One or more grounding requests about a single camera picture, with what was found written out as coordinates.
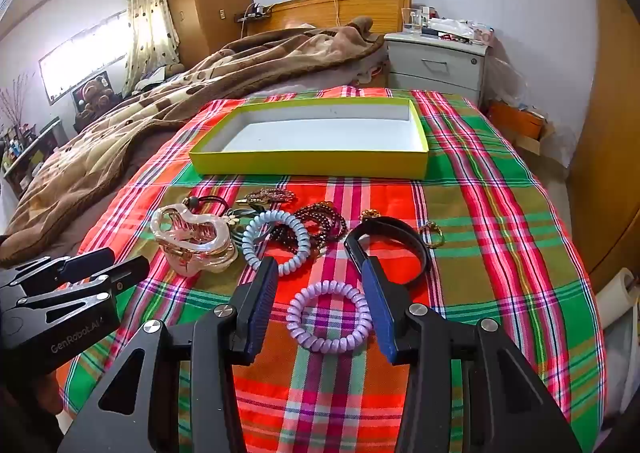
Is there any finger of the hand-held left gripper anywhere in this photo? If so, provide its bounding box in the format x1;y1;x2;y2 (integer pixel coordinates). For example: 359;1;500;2
17;255;151;329
10;247;117;290

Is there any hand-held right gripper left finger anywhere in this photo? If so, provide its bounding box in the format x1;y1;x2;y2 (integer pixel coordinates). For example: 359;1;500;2
57;255;281;453

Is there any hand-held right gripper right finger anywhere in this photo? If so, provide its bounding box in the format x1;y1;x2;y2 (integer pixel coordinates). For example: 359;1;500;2
361;255;583;453

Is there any purple spiral hair tie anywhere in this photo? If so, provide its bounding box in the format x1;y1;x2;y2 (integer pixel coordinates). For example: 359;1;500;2
286;279;372;353

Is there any pearl white hair claw clip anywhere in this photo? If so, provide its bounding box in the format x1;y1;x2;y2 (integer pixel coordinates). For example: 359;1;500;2
150;203;240;276

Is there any light blue spiral hair tie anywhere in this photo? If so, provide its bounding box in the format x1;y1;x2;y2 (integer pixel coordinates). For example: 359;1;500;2
242;210;311;276

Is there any grey hair tie gold charm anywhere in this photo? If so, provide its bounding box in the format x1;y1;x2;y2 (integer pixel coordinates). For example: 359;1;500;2
222;208;273;246

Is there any black wristband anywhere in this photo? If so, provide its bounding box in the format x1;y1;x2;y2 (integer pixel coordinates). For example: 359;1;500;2
344;216;435;279

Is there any gold chain bracelet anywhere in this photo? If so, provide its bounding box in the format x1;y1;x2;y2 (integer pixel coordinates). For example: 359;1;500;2
360;208;446;249

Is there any rhinestone hair clip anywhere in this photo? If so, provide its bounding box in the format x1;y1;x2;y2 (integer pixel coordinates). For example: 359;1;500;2
235;187;297;209

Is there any black hair tie pink charm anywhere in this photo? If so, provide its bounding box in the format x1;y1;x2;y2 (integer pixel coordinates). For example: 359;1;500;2
181;193;231;214

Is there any yellow-green shallow cardboard box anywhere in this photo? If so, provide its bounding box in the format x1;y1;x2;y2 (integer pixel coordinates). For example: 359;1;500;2
189;98;431;180

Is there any person's left forearm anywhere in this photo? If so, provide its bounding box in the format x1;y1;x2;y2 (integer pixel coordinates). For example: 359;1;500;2
0;368;76;453

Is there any brown patterned blanket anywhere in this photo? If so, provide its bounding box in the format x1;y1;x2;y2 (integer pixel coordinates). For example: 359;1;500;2
0;16;386;269

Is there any colourful plaid cloth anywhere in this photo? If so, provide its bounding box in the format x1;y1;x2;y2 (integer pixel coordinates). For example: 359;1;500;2
55;86;608;453

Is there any low side shelf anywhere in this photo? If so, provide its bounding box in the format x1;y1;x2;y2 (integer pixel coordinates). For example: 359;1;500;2
0;118;68;196

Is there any brown teddy bear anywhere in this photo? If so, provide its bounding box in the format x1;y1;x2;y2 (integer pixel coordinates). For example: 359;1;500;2
80;76;116;116

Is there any bright window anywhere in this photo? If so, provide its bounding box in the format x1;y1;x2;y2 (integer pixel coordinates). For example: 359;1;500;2
39;10;130;106

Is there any orange box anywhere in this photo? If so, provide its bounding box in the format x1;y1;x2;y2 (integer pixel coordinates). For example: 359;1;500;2
487;100;546;141

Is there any white paper roll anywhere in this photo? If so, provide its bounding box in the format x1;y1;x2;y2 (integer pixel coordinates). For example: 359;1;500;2
597;267;636;329

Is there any spotted curtain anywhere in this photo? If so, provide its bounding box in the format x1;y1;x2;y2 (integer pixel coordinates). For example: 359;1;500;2
122;0;181;94

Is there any grey nightstand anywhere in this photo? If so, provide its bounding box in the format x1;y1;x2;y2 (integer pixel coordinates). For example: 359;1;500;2
384;30;488;106

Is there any power strip with plugs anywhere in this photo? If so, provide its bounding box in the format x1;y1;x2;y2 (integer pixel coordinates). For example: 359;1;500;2
235;2;271;23

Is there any wooden wardrobe door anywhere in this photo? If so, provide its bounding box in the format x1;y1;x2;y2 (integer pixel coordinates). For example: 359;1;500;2
567;0;640;279

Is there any clutter of small packets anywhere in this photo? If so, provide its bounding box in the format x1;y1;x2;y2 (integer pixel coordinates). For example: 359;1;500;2
422;16;496;46

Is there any wooden bed headboard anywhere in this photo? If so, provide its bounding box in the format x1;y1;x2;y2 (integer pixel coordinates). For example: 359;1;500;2
265;0;413;34

